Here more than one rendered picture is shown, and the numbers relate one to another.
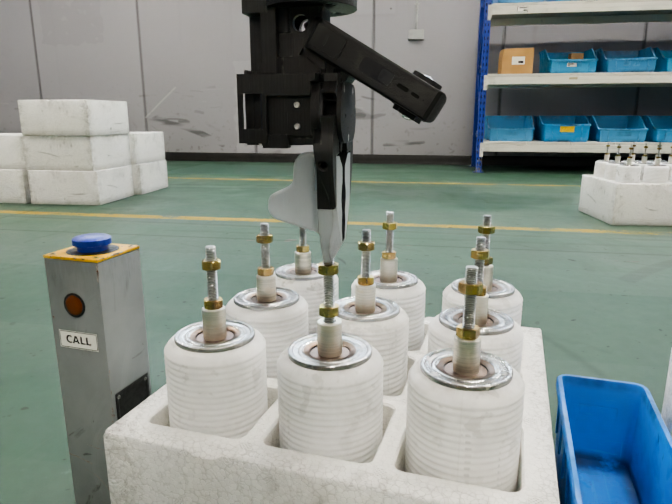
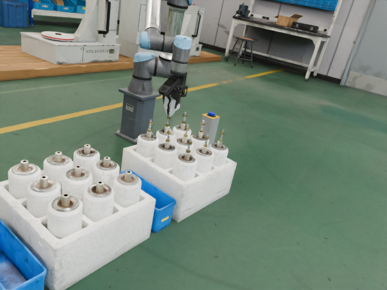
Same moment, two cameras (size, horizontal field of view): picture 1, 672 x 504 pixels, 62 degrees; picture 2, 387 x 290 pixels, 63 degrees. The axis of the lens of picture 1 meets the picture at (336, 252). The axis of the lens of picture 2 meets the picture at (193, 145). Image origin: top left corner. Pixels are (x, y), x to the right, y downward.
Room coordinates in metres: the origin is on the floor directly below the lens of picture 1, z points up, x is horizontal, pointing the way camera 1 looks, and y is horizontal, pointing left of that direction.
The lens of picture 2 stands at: (1.03, -1.31, 0.84)
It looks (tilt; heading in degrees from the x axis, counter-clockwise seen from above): 24 degrees down; 108
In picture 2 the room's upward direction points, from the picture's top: 12 degrees clockwise
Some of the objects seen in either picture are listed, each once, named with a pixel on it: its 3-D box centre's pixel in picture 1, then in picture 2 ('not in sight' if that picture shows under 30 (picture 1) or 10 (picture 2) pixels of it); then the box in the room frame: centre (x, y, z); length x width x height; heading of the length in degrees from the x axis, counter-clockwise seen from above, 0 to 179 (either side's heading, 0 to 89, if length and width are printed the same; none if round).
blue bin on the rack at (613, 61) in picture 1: (623, 61); not in sight; (4.76, -2.34, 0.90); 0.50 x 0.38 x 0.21; 169
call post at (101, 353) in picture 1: (106, 382); (205, 141); (0.59, 0.27, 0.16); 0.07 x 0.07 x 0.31; 72
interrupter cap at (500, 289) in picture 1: (482, 288); (186, 158); (0.65, -0.18, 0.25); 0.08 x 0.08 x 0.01
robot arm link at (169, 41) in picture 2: not in sight; (175, 45); (0.40, 0.10, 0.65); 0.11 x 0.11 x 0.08; 32
